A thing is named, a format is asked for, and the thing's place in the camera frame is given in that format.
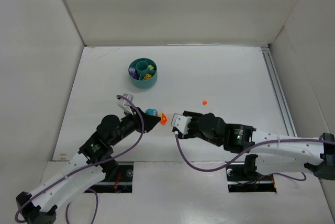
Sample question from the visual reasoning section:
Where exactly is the teal monster face lego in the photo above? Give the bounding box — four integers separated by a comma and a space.
145, 108, 158, 117

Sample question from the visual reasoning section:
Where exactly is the orange round lego piece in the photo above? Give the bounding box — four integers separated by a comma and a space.
160, 112, 168, 125

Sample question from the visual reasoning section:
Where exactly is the yellow lego brick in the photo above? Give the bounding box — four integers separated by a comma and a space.
142, 74, 152, 81

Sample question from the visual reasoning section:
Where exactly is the dark purple long lego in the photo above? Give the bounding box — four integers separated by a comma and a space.
131, 73, 139, 80

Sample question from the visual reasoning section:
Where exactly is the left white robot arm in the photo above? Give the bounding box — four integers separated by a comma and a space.
15, 107, 161, 223

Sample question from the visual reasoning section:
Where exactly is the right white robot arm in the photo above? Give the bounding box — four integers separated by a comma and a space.
171, 111, 334, 181

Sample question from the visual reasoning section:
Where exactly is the teal round divided container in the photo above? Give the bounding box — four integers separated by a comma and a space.
128, 58, 158, 89

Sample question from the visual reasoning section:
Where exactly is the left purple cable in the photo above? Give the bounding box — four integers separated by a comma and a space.
14, 94, 145, 224

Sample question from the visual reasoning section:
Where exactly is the purple cable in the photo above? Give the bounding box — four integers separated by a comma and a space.
174, 131, 335, 182
14, 94, 145, 224

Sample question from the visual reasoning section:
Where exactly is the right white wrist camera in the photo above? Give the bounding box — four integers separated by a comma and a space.
171, 114, 192, 135

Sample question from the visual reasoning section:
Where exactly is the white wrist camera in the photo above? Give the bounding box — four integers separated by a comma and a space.
116, 93, 133, 114
171, 114, 192, 135

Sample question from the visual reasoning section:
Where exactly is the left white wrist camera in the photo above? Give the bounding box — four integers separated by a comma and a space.
116, 93, 133, 114

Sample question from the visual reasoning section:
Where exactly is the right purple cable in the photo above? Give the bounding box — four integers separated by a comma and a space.
174, 131, 335, 182

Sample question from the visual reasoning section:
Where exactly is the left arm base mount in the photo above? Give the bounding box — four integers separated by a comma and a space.
90, 162, 134, 194

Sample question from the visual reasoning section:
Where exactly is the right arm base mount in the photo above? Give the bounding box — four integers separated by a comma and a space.
226, 154, 277, 193

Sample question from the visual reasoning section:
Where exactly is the aluminium rail right edge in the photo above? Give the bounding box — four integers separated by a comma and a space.
261, 46, 297, 137

